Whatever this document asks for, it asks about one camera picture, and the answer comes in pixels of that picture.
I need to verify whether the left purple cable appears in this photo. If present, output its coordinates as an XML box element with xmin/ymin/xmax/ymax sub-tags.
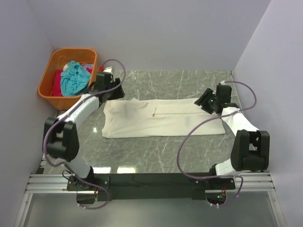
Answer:
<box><xmin>42</xmin><ymin>59</ymin><xmax>126</xmax><ymax>210</ymax></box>

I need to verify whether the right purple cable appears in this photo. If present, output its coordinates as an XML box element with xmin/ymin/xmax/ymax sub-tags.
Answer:
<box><xmin>176</xmin><ymin>80</ymin><xmax>258</xmax><ymax>209</ymax></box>

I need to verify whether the aluminium frame rail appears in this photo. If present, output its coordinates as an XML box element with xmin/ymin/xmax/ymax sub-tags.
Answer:
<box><xmin>15</xmin><ymin>172</ymin><xmax>286</xmax><ymax>227</ymax></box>

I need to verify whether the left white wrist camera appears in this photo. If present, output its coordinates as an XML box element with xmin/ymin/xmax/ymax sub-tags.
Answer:
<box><xmin>99</xmin><ymin>66</ymin><xmax>114</xmax><ymax>74</ymax></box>

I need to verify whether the purple cable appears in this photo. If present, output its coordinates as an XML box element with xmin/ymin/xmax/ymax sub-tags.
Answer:
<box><xmin>42</xmin><ymin>59</ymin><xmax>126</xmax><ymax>210</ymax></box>
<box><xmin>176</xmin><ymin>80</ymin><xmax>258</xmax><ymax>209</ymax></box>

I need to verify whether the black base beam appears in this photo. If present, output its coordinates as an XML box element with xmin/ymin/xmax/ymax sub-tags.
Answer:
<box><xmin>66</xmin><ymin>173</ymin><xmax>237</xmax><ymax>203</ymax></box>

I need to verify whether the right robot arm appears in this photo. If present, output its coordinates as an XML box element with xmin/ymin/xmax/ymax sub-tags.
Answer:
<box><xmin>195</xmin><ymin>84</ymin><xmax>270</xmax><ymax>176</ymax></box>

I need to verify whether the lavender cloth in basket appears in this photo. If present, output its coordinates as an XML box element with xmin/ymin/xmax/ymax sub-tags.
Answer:
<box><xmin>81</xmin><ymin>63</ymin><xmax>94</xmax><ymax>69</ymax></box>

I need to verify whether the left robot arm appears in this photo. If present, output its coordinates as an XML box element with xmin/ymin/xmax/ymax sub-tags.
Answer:
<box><xmin>43</xmin><ymin>72</ymin><xmax>125</xmax><ymax>183</ymax></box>

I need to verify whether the orange plastic basket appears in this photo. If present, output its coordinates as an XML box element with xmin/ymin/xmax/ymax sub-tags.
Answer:
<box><xmin>37</xmin><ymin>48</ymin><xmax>99</xmax><ymax>110</ymax></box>

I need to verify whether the red t shirt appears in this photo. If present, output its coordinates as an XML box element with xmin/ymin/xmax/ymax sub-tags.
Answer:
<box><xmin>53</xmin><ymin>68</ymin><xmax>92</xmax><ymax>96</ymax></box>

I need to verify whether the white t shirt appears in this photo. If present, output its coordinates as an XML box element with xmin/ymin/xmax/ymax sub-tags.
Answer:
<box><xmin>102</xmin><ymin>98</ymin><xmax>215</xmax><ymax>139</ymax></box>

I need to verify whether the teal t shirt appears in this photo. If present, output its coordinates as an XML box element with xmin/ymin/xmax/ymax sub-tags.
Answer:
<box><xmin>60</xmin><ymin>61</ymin><xmax>91</xmax><ymax>96</ymax></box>

